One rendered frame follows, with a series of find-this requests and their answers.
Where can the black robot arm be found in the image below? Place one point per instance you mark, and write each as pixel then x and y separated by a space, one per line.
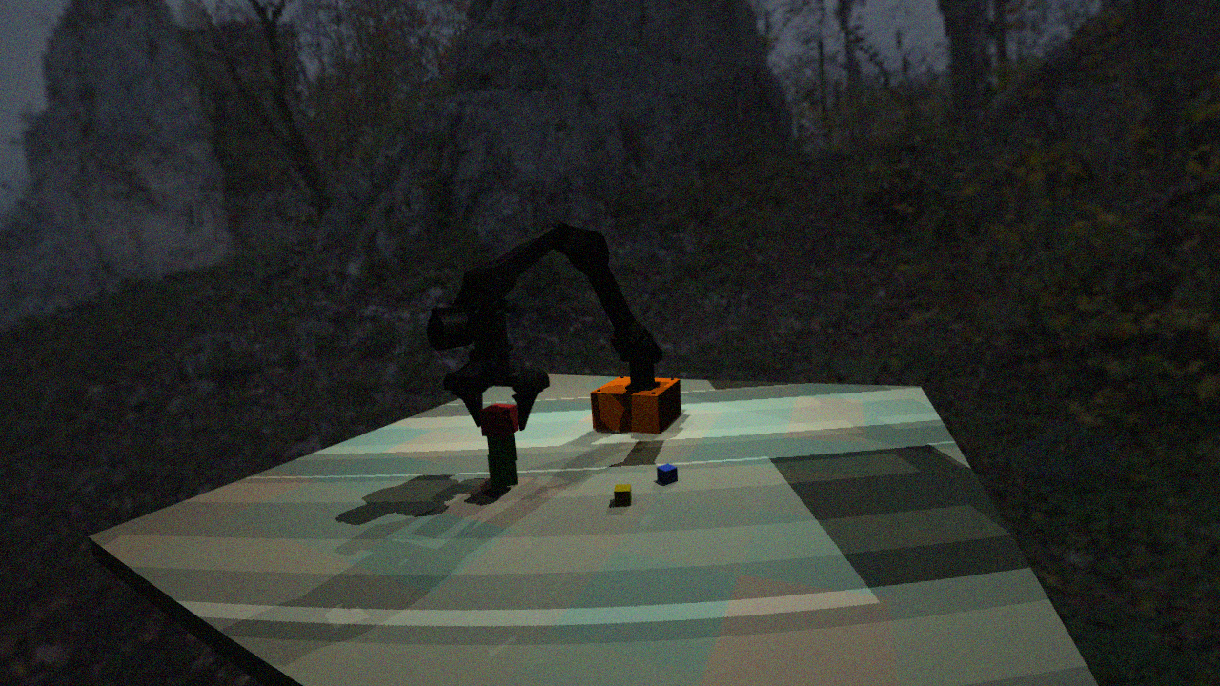
pixel 460 325

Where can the blue cube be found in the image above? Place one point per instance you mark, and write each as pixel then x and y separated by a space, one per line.
pixel 667 474

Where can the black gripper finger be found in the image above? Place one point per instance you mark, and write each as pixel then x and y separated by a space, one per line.
pixel 474 403
pixel 524 404

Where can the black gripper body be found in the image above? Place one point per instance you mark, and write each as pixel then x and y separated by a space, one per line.
pixel 529 382

